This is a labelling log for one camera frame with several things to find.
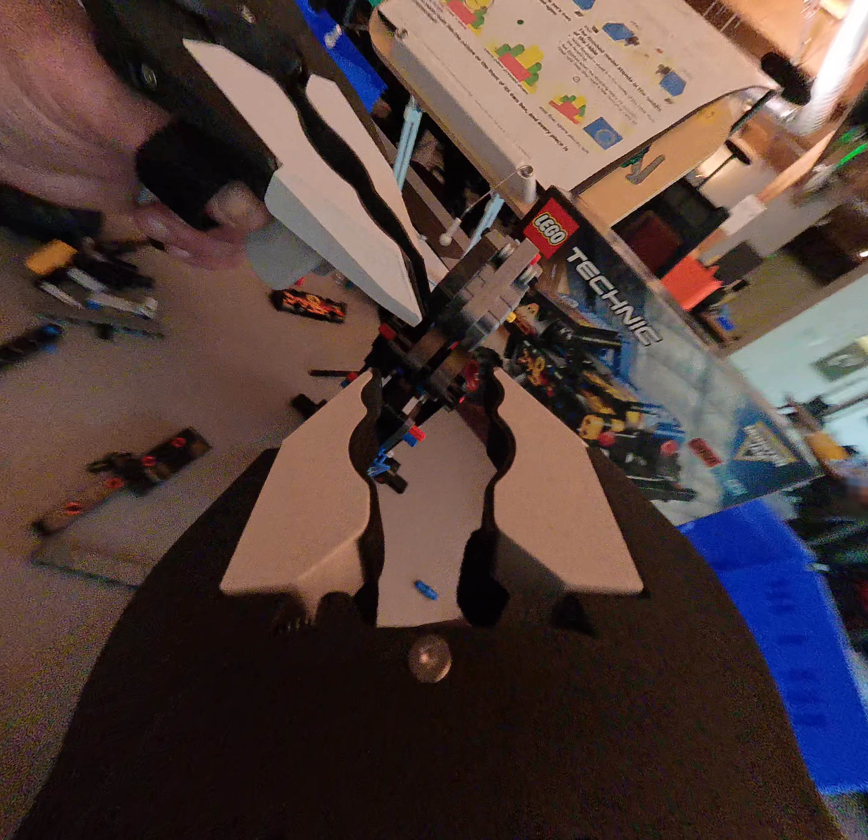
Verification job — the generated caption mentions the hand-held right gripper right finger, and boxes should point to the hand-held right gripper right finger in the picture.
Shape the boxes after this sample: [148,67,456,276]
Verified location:
[485,367,645,624]

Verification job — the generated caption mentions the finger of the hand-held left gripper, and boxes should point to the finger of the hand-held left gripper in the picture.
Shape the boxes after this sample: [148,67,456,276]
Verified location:
[304,75,450,293]
[182,38,426,328]

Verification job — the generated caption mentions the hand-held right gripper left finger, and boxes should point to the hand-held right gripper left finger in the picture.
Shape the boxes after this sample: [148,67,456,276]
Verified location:
[219,370,385,604]

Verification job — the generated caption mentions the black panel with orange print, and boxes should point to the black panel with orange print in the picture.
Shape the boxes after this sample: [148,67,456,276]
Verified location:
[270,288,349,324]

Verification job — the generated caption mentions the black plate with red studs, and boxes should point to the black plate with red studs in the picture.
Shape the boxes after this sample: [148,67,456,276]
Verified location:
[30,426,213,537]

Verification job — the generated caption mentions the toy truck chassis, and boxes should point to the toy truck chassis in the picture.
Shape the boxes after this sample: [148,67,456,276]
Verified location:
[308,236,545,496]

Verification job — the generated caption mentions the pale beam with blue pins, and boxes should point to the pale beam with blue pins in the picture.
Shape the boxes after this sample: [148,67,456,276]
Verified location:
[85,291,161,320]

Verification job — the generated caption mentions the grey desk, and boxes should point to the grey desk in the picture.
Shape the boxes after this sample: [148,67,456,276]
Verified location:
[0,230,516,821]

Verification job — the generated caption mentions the person's left hand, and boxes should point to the person's left hand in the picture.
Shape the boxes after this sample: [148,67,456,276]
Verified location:
[0,0,271,271]

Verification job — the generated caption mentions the blue storage bin with tag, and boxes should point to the blue storage bin with tag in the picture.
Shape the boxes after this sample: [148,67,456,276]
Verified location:
[278,0,389,113]

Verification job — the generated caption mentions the white document stand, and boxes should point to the white document stand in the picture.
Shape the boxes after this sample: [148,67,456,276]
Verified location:
[369,0,781,271]

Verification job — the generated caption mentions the toy truck set box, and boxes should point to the toy truck set box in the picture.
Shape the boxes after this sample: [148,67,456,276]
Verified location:
[495,188,826,527]

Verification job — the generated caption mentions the printed instruction sheet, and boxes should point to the printed instruction sheet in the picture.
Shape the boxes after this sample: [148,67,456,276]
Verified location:
[376,0,774,190]

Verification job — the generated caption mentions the black pin with shaft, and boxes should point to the black pin with shaft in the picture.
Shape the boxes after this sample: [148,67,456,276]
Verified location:
[75,240,167,292]

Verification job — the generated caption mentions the orange curved block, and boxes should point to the orange curved block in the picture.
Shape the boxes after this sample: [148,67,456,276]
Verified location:
[25,238,80,277]

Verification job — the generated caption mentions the black angled beam blue pins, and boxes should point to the black angled beam blue pins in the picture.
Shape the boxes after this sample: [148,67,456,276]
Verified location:
[0,321,66,371]

